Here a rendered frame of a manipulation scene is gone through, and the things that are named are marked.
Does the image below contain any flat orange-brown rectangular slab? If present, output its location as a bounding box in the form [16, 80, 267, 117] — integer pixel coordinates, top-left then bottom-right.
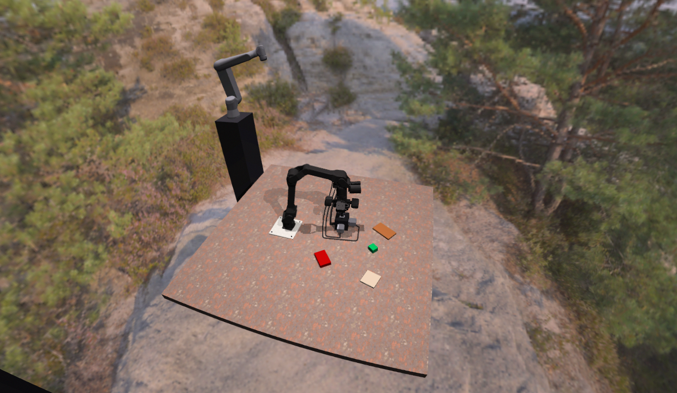
[373, 223, 396, 240]

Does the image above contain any beige flat rectangular slab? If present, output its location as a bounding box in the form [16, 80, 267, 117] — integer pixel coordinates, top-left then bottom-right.
[360, 270, 381, 288]

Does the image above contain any red flat block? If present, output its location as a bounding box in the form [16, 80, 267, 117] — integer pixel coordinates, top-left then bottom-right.
[314, 250, 331, 268]

